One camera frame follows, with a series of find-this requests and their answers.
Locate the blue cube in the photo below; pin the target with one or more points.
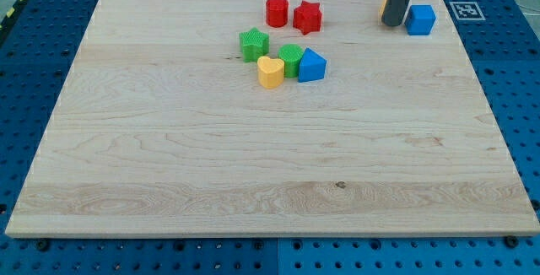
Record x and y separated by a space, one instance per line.
420 19

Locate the yellow hexagon block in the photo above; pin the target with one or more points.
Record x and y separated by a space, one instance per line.
382 9

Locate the wooden board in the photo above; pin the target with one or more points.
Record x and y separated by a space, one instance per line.
162 131

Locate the yellow heart block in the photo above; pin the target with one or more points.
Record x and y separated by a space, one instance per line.
270 72

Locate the blue triangle block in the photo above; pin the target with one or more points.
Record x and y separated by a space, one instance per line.
312 66

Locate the green cylinder block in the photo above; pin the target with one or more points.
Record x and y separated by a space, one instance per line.
291 54

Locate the green star block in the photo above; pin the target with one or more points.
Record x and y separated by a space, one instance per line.
253 44

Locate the red star block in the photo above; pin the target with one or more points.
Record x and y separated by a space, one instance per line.
307 17

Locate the red cylinder block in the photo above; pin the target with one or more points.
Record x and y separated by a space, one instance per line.
277 13

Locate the white fiducial marker tag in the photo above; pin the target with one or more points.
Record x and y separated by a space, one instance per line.
467 11

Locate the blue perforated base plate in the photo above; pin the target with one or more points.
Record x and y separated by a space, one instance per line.
35 59

